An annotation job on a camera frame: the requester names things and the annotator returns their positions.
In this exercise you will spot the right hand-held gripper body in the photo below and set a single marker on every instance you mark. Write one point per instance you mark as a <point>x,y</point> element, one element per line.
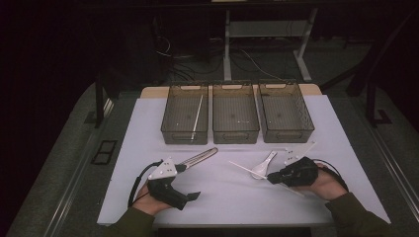
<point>299,173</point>

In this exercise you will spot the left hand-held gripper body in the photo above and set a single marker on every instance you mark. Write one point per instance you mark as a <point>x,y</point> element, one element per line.
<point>166,194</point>

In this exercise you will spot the white ceramic spoon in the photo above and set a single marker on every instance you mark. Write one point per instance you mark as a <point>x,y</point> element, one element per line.
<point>259,171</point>

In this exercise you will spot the white chopstick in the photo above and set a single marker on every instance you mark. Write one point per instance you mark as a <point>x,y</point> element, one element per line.
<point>197,117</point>
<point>245,168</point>

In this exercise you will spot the brown translucent plastic basket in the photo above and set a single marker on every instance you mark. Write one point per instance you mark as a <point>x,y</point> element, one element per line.
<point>285,112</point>
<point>234,112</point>
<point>183,112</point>

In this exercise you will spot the person's left hand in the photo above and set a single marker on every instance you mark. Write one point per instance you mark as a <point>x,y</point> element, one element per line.
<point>148,202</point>

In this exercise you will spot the person's right hand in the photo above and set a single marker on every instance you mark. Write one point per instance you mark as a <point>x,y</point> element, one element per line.
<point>327,184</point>

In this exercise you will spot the white table mat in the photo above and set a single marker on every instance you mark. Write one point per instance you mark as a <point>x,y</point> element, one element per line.
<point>227,200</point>

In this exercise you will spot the black metal stand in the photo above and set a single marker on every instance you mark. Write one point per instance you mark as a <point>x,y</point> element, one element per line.
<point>370,105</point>

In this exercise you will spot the metal floor rail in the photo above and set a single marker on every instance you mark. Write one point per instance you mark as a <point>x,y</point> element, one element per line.
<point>74,184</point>
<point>395,168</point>

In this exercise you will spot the white metal desk frame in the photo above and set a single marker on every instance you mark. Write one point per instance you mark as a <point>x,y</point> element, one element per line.
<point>227,49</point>

